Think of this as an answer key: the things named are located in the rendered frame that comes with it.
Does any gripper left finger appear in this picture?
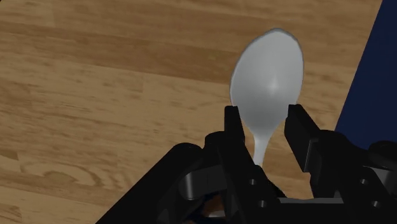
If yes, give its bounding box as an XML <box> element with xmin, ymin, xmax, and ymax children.
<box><xmin>95</xmin><ymin>105</ymin><xmax>287</xmax><ymax>224</ymax></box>

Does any white spoon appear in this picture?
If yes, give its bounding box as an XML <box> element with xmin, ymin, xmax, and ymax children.
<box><xmin>229</xmin><ymin>28</ymin><xmax>305</xmax><ymax>167</ymax></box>

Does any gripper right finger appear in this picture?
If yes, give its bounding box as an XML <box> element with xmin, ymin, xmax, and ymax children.
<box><xmin>284</xmin><ymin>104</ymin><xmax>397</xmax><ymax>224</ymax></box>

